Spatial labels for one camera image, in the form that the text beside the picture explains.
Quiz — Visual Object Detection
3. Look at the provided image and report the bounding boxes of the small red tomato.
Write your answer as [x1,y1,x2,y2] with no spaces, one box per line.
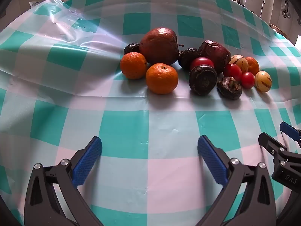
[242,72,255,89]

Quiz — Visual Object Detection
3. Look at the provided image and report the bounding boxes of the wrinkled dark red apple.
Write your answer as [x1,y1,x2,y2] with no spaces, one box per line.
[198,40,231,74]

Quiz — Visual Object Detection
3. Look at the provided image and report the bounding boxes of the hanging metal utensils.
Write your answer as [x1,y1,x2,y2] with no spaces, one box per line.
[281,0,292,19]

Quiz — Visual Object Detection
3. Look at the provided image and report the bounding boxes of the teal checkered tablecloth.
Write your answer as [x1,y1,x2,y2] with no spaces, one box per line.
[0,0,301,226]

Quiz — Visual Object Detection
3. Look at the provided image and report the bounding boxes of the striped yellow pepino melon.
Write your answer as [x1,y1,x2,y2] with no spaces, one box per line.
[255,71,272,92]
[229,55,249,72]

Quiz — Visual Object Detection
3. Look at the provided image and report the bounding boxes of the wooden board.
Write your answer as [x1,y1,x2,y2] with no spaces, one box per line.
[270,24,290,39]

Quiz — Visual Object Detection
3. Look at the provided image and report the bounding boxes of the large red apple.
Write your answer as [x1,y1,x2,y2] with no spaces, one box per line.
[139,27,179,66]

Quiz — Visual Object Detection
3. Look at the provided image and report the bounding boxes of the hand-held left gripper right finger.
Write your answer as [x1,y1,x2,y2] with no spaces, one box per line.
[197,135,277,226]

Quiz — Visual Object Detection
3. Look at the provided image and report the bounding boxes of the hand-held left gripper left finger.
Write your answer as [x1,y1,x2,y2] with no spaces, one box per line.
[24,136,103,226]

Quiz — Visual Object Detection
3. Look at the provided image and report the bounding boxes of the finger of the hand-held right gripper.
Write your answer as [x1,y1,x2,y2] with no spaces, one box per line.
[258,132,288,167]
[279,121,301,146]

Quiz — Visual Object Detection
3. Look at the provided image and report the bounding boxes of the small mandarin orange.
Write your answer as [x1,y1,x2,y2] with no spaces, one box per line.
[245,56,260,76]

